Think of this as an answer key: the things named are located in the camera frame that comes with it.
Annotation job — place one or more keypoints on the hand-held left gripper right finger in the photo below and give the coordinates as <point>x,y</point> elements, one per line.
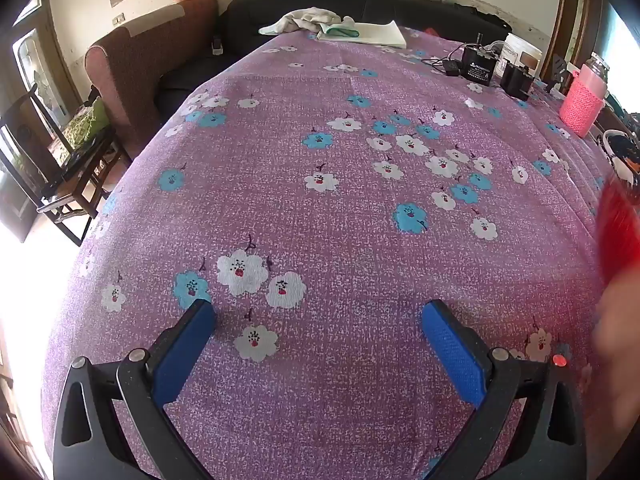
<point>455,350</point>

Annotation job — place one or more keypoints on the green patterned cushion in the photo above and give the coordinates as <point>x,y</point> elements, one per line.
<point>85,125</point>

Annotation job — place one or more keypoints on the white plastic jar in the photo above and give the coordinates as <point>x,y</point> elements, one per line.
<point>520,50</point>

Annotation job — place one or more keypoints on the brown fabric armchair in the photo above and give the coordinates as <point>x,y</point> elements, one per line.
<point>135,70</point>

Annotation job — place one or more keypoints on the purple floral tablecloth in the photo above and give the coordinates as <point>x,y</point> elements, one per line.
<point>300,200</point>

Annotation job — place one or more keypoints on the small green cloth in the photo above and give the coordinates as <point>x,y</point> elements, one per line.
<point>342,31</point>

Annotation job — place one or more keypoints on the black bag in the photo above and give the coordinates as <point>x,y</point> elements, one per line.
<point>87,152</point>

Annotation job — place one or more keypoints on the small grey device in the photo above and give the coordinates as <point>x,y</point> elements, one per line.
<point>217,45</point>

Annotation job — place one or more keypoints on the black power adapter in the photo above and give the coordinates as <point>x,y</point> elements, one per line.
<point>478,66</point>

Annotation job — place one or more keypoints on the white crumpled cloth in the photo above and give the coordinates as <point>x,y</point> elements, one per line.
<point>310,17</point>

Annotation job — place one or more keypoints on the glass panel door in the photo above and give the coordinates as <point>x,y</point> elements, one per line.
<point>40,70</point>

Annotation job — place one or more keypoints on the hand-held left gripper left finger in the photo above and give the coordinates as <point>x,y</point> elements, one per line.
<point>185,350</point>

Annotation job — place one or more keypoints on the large red gold-rimmed plate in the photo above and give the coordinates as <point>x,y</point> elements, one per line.
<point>622,230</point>

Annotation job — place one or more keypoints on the pink knit-sleeved bottle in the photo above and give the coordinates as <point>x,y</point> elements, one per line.
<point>580,105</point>

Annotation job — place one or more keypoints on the black leather sofa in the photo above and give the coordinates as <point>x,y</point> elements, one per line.
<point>250,20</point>

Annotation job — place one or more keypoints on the wooden window frame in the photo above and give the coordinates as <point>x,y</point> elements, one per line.
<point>570,10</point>

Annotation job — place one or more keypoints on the wall outlet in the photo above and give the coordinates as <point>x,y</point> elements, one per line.
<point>119,18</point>

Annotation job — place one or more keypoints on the dark wooden chair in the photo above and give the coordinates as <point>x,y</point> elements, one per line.
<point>75,190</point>

